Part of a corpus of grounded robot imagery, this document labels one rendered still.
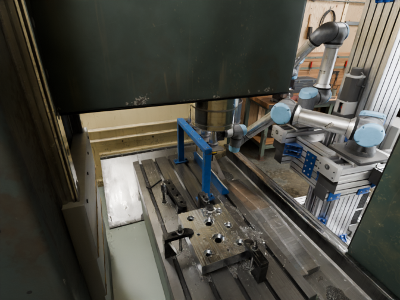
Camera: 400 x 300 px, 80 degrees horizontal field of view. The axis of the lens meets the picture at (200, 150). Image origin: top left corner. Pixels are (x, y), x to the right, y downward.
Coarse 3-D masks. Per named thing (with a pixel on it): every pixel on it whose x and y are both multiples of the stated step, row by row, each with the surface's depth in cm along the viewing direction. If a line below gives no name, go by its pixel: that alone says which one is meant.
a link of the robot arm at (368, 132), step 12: (276, 108) 130; (288, 108) 127; (300, 108) 128; (276, 120) 132; (288, 120) 128; (300, 120) 127; (312, 120) 124; (324, 120) 121; (336, 120) 119; (348, 120) 117; (360, 120) 114; (372, 120) 114; (336, 132) 121; (348, 132) 116; (360, 132) 112; (372, 132) 110; (384, 132) 110; (360, 144) 114; (372, 144) 112
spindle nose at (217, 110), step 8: (192, 104) 78; (200, 104) 74; (208, 104) 73; (216, 104) 72; (224, 104) 73; (232, 104) 75; (192, 112) 79; (200, 112) 75; (208, 112) 74; (216, 112) 74; (224, 112) 74; (232, 112) 76; (192, 120) 80; (200, 120) 77; (208, 120) 75; (216, 120) 75; (224, 120) 76; (232, 120) 78; (200, 128) 78; (208, 128) 77; (216, 128) 76; (224, 128) 77
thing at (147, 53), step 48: (48, 0) 44; (96, 0) 46; (144, 0) 49; (192, 0) 53; (240, 0) 57; (288, 0) 61; (48, 48) 47; (96, 48) 50; (144, 48) 53; (192, 48) 57; (240, 48) 62; (288, 48) 68; (96, 96) 54; (144, 96) 58; (192, 96) 63; (240, 96) 69
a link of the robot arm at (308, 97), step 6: (300, 90) 167; (306, 90) 163; (312, 90) 162; (300, 96) 166; (306, 96) 162; (312, 96) 161; (318, 96) 165; (300, 102) 167; (306, 102) 164; (312, 102) 164; (318, 102) 168; (306, 108) 165; (312, 108) 166
